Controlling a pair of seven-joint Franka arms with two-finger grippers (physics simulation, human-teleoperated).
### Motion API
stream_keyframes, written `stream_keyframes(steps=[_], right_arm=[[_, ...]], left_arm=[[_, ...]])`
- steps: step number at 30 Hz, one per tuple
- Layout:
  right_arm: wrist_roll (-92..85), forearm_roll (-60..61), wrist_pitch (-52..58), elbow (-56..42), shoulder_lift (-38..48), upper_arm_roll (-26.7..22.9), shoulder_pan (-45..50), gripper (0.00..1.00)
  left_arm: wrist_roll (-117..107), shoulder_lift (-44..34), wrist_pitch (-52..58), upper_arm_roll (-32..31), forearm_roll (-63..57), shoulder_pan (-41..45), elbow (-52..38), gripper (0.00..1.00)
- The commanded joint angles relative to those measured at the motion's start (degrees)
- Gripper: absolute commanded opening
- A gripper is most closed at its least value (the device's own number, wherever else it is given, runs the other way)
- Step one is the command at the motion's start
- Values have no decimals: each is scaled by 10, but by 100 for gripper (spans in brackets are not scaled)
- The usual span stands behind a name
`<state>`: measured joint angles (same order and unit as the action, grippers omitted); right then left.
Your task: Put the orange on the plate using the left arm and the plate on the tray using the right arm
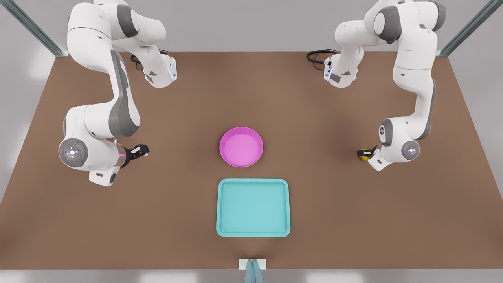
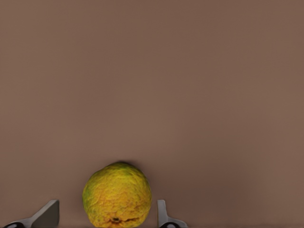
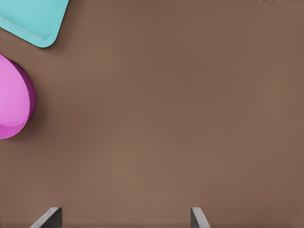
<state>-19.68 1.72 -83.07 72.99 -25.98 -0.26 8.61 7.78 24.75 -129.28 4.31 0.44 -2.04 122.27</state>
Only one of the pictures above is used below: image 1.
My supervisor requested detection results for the black cable loop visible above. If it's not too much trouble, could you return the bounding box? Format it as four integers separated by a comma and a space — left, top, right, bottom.
306, 49, 340, 72
130, 49, 169, 72

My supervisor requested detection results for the pink round plate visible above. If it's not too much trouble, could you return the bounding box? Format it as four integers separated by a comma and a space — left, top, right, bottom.
219, 127, 264, 168

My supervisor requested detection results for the teal rectangular tray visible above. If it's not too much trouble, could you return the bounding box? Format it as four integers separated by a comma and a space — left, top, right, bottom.
216, 179, 291, 238

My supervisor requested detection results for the silver frame post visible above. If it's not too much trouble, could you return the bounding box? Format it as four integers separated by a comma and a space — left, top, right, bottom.
0, 0, 70, 58
239, 258, 267, 283
439, 0, 503, 58

